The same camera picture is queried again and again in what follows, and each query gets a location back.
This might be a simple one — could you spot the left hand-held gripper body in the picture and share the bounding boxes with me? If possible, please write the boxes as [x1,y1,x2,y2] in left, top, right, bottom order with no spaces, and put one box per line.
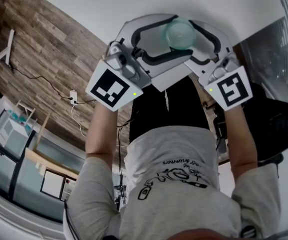
[85,40,152,113]

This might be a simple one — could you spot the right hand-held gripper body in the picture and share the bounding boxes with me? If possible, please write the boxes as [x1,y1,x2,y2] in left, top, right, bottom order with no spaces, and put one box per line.
[198,51,253,111]

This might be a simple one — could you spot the translucent green cup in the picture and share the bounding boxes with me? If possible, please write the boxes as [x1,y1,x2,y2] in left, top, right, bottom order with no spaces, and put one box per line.
[165,17,197,51]

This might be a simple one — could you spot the person's left forearm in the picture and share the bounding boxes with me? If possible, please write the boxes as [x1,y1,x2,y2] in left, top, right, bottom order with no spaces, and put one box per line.
[85,101,118,165]

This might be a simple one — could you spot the person's right forearm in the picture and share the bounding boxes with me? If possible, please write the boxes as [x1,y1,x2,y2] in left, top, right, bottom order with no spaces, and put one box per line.
[223,103,258,182]

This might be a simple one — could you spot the white power strip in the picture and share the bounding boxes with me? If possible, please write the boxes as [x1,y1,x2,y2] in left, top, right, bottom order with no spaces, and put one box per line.
[69,90,79,106]

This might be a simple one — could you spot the black office chair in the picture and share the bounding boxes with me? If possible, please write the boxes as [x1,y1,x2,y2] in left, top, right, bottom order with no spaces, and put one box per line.
[213,82,288,167]

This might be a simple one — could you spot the person's black trousers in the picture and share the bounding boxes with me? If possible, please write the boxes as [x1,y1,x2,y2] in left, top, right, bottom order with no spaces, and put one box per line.
[128,75,211,144]

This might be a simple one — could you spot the wooden table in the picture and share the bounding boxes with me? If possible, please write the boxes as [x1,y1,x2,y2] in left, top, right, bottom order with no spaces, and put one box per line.
[23,147,79,182]

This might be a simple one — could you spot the small white box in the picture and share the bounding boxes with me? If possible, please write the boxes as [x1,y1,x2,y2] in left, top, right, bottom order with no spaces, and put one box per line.
[35,162,47,177]

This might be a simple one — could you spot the white chair with wooden legs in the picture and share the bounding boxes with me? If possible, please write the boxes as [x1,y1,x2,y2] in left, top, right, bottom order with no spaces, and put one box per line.
[0,98,51,160]

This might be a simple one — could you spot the grey framed tray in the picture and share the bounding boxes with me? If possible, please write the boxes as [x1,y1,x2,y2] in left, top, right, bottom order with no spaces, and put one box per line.
[61,177,77,201]

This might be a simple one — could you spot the grey printed t-shirt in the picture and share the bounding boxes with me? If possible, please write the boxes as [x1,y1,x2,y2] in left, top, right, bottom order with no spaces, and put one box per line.
[62,126,282,240]

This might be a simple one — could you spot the white floor cable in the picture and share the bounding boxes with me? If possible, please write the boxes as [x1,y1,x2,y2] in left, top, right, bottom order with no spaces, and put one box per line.
[70,103,87,139]

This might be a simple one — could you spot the black floor cable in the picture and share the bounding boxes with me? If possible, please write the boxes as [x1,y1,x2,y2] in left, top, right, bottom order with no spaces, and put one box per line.
[8,61,97,105]

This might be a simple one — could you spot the black body-worn cable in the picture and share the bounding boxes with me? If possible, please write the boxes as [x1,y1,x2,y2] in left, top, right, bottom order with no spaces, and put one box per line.
[116,118,134,210]

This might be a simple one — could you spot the white board with black frame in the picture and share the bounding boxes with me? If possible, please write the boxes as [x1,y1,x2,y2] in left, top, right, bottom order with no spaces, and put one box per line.
[40,170,66,199]

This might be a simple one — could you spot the black strap buckle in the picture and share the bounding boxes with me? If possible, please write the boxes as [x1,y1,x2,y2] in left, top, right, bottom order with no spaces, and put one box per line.
[240,225,257,239]

